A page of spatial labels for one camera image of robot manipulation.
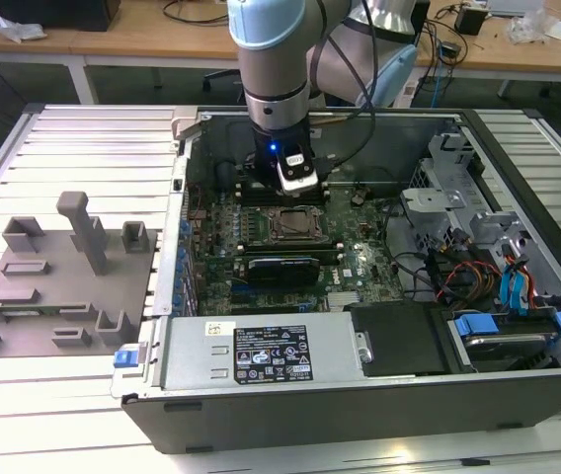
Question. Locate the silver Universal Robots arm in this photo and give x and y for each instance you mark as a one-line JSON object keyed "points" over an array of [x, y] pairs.
{"points": [[270, 64]]}

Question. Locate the CPU socket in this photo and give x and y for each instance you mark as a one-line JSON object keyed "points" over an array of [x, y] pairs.
{"points": [[269, 239]]}

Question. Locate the black RAM slot bank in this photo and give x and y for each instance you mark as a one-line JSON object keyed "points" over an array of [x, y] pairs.
{"points": [[261, 200], [290, 247]]}

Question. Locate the black office chair base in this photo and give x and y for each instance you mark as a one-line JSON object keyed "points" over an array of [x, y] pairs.
{"points": [[221, 76]]}

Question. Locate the round coin battery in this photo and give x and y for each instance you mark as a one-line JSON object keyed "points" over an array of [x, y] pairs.
{"points": [[357, 198]]}

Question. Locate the black graphics card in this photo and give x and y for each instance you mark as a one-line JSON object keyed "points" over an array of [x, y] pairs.
{"points": [[283, 271]]}

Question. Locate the green motherboard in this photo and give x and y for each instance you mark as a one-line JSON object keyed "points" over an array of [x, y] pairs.
{"points": [[369, 266]]}

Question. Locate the silver chipset heatsink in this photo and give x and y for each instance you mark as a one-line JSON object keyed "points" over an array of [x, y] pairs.
{"points": [[344, 301]]}

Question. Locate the wooden desk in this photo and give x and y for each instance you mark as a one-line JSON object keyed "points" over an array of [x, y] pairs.
{"points": [[137, 44]]}

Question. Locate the metal drive cage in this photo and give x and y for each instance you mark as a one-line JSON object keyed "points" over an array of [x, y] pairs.
{"points": [[438, 200]]}

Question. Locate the grey power supply unit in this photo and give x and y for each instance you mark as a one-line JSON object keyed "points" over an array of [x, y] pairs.
{"points": [[191, 355]]}

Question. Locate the small black adapter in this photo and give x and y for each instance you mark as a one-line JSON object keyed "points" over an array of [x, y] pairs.
{"points": [[448, 51]]}

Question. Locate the black plastic shroud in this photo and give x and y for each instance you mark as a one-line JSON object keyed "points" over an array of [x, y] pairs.
{"points": [[399, 340]]}

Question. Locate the grey parts rack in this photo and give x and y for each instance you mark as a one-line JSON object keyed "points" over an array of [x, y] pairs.
{"points": [[78, 306]]}

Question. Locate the blue case latch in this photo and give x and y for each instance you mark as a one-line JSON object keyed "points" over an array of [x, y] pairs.
{"points": [[126, 357]]}

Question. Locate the small black box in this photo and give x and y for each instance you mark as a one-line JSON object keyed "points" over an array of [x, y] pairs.
{"points": [[470, 21]]}

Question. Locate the black open PC case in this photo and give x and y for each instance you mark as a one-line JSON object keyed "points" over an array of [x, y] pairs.
{"points": [[310, 419]]}

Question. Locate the black desk device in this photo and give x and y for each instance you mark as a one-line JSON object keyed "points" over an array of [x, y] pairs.
{"points": [[38, 12]]}

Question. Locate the crumpled white plastic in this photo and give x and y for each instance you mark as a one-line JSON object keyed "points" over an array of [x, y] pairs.
{"points": [[19, 29]]}

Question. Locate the green RAM stick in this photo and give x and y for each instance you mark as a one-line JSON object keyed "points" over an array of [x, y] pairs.
{"points": [[28, 312]]}

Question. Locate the grey laptop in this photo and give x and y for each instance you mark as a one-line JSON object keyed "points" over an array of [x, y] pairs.
{"points": [[512, 6]]}

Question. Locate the clear plastic bags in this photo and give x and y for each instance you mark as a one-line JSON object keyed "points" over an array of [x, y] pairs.
{"points": [[527, 27]]}

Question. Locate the hard disk in blue carrier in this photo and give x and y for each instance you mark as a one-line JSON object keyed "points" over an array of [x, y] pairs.
{"points": [[503, 345]]}

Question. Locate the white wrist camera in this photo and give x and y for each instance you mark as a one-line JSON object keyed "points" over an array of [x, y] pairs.
{"points": [[300, 180]]}

